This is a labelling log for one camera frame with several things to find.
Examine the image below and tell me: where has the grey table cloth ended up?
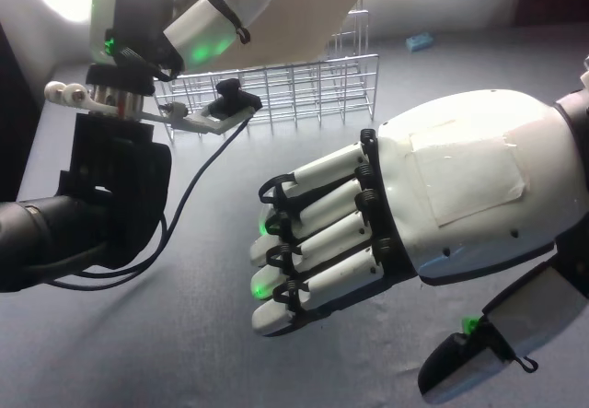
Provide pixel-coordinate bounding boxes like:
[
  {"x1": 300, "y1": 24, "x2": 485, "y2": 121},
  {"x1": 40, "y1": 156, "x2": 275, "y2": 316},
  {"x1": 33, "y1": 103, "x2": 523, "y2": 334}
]
[{"x1": 0, "y1": 25, "x2": 589, "y2": 408}]

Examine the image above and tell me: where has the beige paperback book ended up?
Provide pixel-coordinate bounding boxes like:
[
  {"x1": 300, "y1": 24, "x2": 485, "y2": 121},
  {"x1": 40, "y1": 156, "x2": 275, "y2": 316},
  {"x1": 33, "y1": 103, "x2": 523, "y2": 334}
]
[{"x1": 174, "y1": 0, "x2": 383, "y2": 74}]

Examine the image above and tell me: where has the black camera cable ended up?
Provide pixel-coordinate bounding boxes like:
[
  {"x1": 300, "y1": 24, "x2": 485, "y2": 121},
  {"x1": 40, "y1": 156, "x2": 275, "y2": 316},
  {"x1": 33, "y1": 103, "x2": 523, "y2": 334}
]
[{"x1": 45, "y1": 117, "x2": 252, "y2": 292}]

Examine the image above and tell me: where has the blue toy brick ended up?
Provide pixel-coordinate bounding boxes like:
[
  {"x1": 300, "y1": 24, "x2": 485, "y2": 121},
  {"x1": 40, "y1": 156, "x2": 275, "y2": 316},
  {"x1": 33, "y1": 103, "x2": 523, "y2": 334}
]
[{"x1": 405, "y1": 32, "x2": 435, "y2": 53}]

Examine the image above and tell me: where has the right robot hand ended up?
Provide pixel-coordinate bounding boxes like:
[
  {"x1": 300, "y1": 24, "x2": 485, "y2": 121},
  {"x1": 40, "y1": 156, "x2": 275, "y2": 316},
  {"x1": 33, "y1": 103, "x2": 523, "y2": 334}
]
[{"x1": 249, "y1": 87, "x2": 589, "y2": 404}]

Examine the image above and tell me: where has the silver wire file rack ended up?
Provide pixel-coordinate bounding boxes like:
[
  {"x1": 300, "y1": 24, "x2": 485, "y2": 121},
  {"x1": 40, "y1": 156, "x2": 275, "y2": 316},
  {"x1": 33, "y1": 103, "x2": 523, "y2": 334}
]
[{"x1": 154, "y1": 0, "x2": 381, "y2": 145}]

